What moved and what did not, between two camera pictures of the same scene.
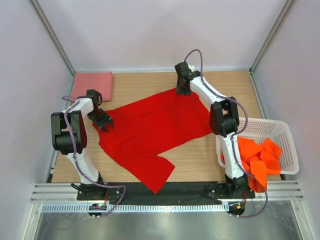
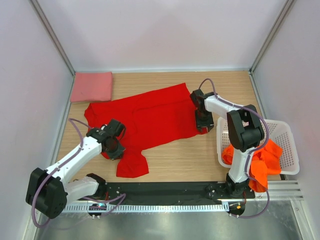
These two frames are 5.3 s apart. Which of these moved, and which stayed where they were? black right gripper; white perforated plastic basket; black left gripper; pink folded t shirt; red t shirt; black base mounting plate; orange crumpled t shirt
Moved: black right gripper; red t shirt; black left gripper
Stayed: black base mounting plate; pink folded t shirt; white perforated plastic basket; orange crumpled t shirt
